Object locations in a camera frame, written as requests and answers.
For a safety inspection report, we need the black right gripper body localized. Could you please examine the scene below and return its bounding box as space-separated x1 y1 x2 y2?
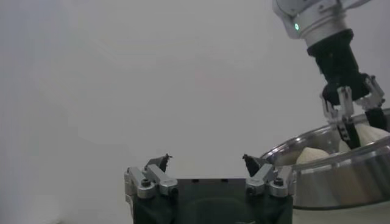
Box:
307 29 371 107

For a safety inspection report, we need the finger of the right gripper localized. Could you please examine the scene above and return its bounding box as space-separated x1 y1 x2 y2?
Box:
319 86 362 150
355 74 390 132

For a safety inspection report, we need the stainless steel steamer basket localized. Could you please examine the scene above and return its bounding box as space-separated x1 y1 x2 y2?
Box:
260 108 390 211

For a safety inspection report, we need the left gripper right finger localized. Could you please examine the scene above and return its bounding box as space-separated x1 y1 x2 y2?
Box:
242 153 297 199

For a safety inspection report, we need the white steamed baozi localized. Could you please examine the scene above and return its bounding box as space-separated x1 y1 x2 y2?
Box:
338 122 390 153
295 147 332 165

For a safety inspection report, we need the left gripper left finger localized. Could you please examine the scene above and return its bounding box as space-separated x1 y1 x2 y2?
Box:
124 153 180 200

